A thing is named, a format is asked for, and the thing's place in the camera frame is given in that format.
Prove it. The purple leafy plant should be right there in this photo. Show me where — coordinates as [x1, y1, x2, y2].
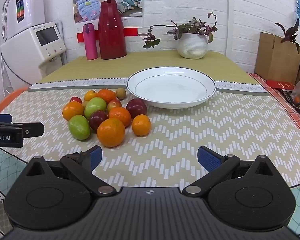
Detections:
[274, 19, 300, 54]

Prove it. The chevron printed tablecloth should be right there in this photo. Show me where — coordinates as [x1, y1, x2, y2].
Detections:
[0, 49, 300, 235]

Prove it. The wall poster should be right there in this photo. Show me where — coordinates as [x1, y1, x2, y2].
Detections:
[73, 0, 143, 28]

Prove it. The purple plant in white pot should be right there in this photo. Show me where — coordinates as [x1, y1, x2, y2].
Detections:
[138, 12, 218, 59]

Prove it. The white plate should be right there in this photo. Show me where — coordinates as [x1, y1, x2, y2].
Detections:
[126, 67, 217, 109]

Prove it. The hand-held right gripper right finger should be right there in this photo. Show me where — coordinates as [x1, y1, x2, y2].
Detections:
[182, 146, 278, 197]

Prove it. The dark red plum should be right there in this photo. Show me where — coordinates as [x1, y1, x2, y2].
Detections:
[126, 98, 148, 119]
[89, 110, 109, 131]

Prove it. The red thermos jug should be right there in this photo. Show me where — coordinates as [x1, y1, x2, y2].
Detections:
[98, 0, 127, 60]

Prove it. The red yellow small apple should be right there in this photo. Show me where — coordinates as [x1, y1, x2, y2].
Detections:
[107, 99, 122, 110]

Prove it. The white appliance with screen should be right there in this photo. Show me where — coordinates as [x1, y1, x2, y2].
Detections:
[0, 21, 66, 90]

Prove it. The orange chair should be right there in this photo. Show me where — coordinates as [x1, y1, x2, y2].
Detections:
[0, 86, 30, 113]

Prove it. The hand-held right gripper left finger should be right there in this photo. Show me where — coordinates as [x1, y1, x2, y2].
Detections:
[23, 145, 116, 197]

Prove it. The teal quilted cloth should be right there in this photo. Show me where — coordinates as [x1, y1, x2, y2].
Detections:
[0, 145, 300, 235]

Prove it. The red plaid cloth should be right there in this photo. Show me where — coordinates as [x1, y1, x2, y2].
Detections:
[249, 72, 300, 140]

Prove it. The red envelope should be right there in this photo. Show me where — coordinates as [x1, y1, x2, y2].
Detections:
[266, 79, 295, 90]

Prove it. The small yellow orange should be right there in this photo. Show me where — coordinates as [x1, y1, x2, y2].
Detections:
[84, 90, 98, 102]

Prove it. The dark orange tangerine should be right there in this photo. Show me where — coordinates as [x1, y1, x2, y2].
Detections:
[108, 107, 132, 127]
[97, 89, 117, 104]

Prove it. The cardboard box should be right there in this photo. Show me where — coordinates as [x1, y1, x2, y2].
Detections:
[254, 32, 300, 84]

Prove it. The green mango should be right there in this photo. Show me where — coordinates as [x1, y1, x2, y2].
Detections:
[68, 115, 91, 140]
[84, 97, 107, 119]

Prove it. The pink bottle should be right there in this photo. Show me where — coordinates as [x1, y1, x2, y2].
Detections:
[83, 23, 98, 60]

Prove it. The white wall water purifier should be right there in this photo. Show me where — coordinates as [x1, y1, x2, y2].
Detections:
[5, 0, 46, 39]

